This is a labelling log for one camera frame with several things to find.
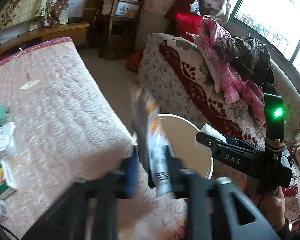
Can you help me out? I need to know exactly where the grey orange snack wrapper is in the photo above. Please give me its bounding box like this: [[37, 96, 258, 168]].
[[132, 86, 173, 197]]

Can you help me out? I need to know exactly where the cream round trash bin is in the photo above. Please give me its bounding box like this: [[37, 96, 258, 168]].
[[158, 114, 213, 179]]

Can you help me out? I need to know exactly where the window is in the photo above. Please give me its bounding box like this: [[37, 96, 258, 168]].
[[231, 0, 300, 75]]

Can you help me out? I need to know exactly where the red cushion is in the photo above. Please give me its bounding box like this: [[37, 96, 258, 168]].
[[175, 12, 203, 43]]

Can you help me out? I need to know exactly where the right human hand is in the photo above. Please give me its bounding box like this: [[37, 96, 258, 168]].
[[250, 187, 286, 232]]

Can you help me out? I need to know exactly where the dark brown clothing pile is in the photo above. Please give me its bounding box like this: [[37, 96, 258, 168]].
[[212, 34, 274, 86]]

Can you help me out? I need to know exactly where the rainbow logo green box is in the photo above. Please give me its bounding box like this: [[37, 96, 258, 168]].
[[0, 160, 17, 199]]

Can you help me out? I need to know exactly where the pink floral clothing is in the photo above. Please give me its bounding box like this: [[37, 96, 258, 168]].
[[189, 18, 266, 127]]

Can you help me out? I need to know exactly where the wooden chair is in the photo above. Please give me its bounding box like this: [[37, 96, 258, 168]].
[[97, 0, 146, 60]]

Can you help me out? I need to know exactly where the pink quilted table cover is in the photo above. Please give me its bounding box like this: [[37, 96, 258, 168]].
[[0, 37, 186, 239]]

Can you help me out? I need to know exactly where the floral cream cloth cover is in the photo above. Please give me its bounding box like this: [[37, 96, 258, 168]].
[[0, 0, 69, 31]]

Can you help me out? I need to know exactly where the floral sofa with red throw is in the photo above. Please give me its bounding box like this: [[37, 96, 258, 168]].
[[138, 33, 300, 220]]

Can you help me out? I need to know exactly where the white medicine tablets box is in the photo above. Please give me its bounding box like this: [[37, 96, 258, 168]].
[[0, 122, 17, 160]]

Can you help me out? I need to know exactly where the wooden tv cabinet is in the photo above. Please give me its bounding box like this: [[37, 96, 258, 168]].
[[0, 22, 90, 55]]

